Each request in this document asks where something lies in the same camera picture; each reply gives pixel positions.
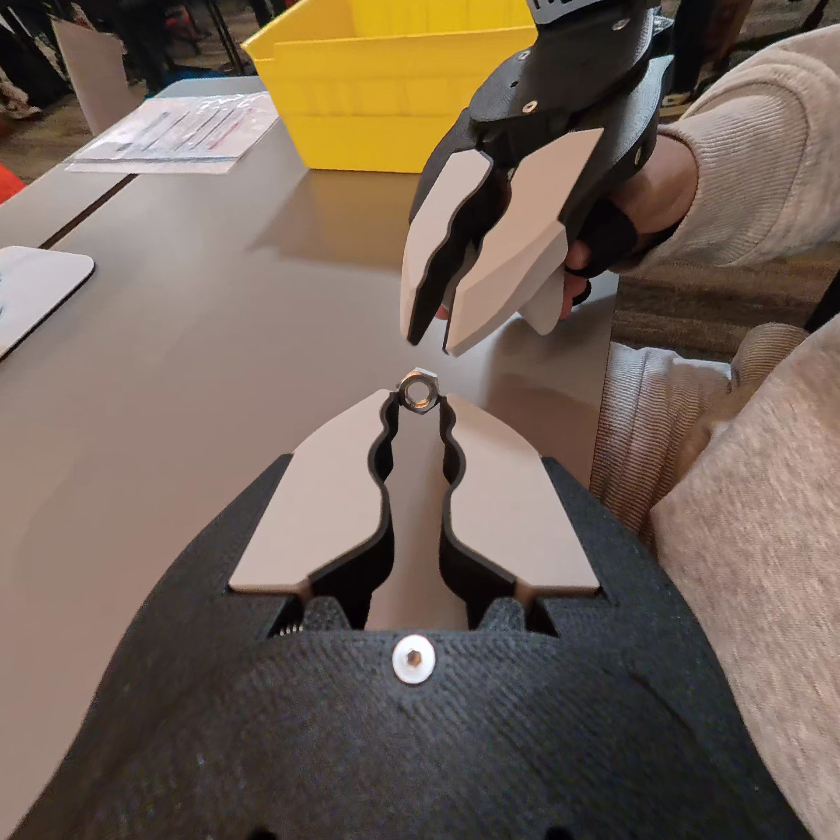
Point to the orange object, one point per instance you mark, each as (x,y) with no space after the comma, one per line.
(10,185)

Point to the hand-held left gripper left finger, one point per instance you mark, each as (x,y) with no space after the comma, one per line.
(321,499)

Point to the person's right hand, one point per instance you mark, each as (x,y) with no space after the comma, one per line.
(663,190)

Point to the laminated instruction sheet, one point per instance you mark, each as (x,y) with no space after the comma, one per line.
(177,131)

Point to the person's grey sweatshirt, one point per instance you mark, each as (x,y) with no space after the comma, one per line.
(754,590)

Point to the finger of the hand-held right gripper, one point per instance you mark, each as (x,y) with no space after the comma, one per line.
(525,229)
(433,210)

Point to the white document stand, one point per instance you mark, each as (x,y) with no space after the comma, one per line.
(33,289)

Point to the grey desk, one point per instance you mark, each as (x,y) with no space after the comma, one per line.
(197,328)

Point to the grey upright panel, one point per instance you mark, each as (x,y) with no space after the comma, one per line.
(95,72)

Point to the person's grey striped pants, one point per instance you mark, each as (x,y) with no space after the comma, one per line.
(649,420)

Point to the person's right forearm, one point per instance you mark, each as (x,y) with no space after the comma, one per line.
(754,151)

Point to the yellow plastic bin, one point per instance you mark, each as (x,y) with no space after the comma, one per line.
(387,85)

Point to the silver hex nut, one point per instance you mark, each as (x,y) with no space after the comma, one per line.
(420,392)

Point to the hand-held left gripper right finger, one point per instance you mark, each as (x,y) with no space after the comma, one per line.
(512,505)

